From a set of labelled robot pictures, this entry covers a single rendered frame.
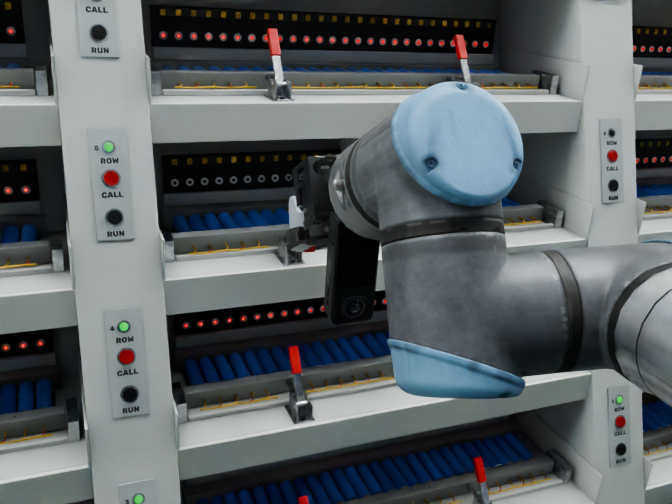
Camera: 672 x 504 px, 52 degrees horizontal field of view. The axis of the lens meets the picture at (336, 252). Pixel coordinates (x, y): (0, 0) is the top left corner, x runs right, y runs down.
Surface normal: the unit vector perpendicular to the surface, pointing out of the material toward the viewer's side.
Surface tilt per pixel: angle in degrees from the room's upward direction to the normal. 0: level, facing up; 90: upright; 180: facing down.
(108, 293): 90
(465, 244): 78
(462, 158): 74
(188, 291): 109
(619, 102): 90
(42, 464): 19
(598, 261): 36
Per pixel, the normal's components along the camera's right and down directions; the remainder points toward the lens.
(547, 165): -0.93, 0.08
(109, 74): 0.36, 0.05
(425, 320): -0.49, -0.06
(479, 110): 0.34, -0.23
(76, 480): 0.37, 0.37
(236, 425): 0.06, -0.93
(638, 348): -0.99, 0.03
